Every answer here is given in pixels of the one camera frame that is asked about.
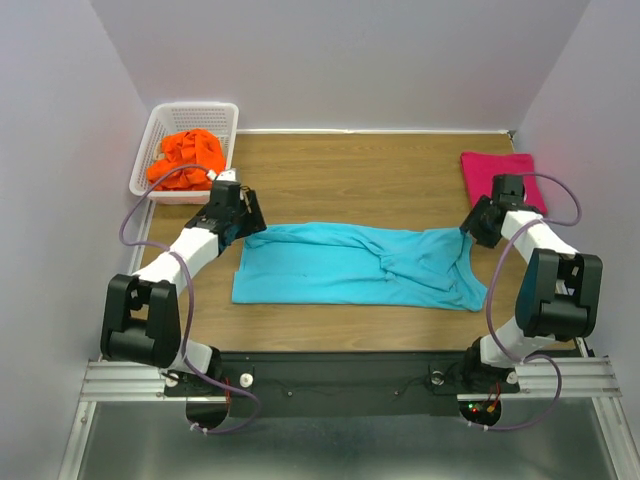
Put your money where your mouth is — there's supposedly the cyan blue t-shirt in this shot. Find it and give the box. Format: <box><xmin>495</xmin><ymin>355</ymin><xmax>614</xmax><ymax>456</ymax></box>
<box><xmin>232</xmin><ymin>222</ymin><xmax>487</xmax><ymax>312</ymax></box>

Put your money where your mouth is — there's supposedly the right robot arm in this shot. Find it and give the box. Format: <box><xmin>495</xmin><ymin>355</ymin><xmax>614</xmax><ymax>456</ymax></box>
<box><xmin>460</xmin><ymin>174</ymin><xmax>603</xmax><ymax>390</ymax></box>

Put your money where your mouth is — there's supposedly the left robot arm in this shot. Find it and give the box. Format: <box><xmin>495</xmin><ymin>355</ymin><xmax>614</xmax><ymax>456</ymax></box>
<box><xmin>100</xmin><ymin>180</ymin><xmax>266</xmax><ymax>394</ymax></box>

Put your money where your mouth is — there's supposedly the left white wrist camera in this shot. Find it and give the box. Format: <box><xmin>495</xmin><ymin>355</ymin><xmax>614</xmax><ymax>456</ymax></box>
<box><xmin>212</xmin><ymin>168</ymin><xmax>241</xmax><ymax>185</ymax></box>

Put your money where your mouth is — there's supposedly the orange t-shirt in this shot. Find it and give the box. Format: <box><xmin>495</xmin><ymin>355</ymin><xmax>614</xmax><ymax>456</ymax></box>
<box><xmin>146</xmin><ymin>129</ymin><xmax>226</xmax><ymax>191</ymax></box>

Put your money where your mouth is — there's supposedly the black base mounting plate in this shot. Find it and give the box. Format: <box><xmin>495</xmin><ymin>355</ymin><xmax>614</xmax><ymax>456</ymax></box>
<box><xmin>164</xmin><ymin>351</ymin><xmax>531</xmax><ymax>419</ymax></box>

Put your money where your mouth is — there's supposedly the folded magenta t-shirt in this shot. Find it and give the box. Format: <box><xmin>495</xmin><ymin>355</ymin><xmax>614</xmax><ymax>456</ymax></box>
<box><xmin>460</xmin><ymin>151</ymin><xmax>535</xmax><ymax>207</ymax></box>

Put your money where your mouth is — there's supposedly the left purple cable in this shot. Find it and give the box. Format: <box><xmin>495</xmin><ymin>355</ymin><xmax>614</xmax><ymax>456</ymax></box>
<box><xmin>119</xmin><ymin>163</ymin><xmax>261</xmax><ymax>435</ymax></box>

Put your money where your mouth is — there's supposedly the white plastic laundry basket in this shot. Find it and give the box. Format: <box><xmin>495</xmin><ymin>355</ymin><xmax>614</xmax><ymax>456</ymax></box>
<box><xmin>129</xmin><ymin>101</ymin><xmax>239</xmax><ymax>196</ymax></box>

